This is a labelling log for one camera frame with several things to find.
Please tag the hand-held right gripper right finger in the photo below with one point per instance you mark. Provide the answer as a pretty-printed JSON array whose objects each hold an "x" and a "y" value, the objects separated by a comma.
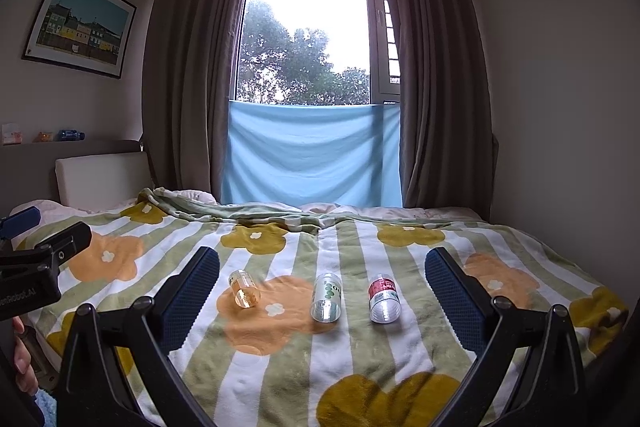
[{"x": 452, "y": 302}]

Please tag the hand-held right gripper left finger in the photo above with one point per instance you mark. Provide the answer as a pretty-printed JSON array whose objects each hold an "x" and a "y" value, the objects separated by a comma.
[{"x": 187, "y": 302}]

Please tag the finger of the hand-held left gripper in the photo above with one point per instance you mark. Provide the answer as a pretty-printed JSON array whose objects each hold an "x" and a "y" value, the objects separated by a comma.
[
  {"x": 70, "y": 243},
  {"x": 20, "y": 219}
]

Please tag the small orange-label bottle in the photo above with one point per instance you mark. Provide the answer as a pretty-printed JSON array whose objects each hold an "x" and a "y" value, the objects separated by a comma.
[{"x": 244, "y": 289}]

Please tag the red-label bottle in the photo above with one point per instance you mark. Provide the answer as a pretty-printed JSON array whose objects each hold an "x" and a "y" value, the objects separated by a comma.
[{"x": 384, "y": 299}]

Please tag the green-label bottle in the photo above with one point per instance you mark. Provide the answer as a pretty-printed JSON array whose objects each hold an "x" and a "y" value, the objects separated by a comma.
[{"x": 326, "y": 297}]

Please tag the person's left hand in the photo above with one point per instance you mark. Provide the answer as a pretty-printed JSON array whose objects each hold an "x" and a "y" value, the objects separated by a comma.
[{"x": 22, "y": 357}]

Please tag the white padded headboard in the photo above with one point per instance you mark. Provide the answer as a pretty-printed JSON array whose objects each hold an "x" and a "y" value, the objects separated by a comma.
[{"x": 102, "y": 179}]

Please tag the orange small figurine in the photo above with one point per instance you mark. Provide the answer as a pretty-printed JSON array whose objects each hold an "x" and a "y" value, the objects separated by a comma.
[{"x": 44, "y": 137}]

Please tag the white pink small box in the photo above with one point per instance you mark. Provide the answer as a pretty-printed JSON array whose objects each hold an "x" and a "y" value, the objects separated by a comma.
[{"x": 11, "y": 132}]

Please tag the grey headboard shelf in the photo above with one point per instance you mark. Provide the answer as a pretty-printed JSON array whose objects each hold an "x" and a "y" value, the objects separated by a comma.
[{"x": 70, "y": 146}]

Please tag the blue toy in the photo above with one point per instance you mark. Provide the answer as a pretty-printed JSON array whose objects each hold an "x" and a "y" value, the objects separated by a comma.
[{"x": 71, "y": 135}]

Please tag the pink pillow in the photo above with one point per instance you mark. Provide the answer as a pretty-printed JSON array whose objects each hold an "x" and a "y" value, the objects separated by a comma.
[{"x": 195, "y": 195}]

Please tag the flower striped blanket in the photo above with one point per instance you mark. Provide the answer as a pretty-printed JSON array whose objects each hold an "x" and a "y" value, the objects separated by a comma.
[{"x": 320, "y": 307}]

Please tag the light blue hanging cloth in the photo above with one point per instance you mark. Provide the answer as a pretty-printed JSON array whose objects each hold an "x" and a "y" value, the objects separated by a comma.
[{"x": 312, "y": 154}]

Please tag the framed houses picture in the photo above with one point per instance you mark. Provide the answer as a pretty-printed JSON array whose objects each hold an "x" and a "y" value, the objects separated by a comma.
[{"x": 80, "y": 23}]

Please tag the brown curtain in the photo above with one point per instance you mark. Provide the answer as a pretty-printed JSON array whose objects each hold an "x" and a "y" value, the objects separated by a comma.
[
  {"x": 192, "y": 72},
  {"x": 437, "y": 77}
]

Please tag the window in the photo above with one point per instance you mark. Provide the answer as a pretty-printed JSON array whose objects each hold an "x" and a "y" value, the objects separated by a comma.
[{"x": 320, "y": 27}]

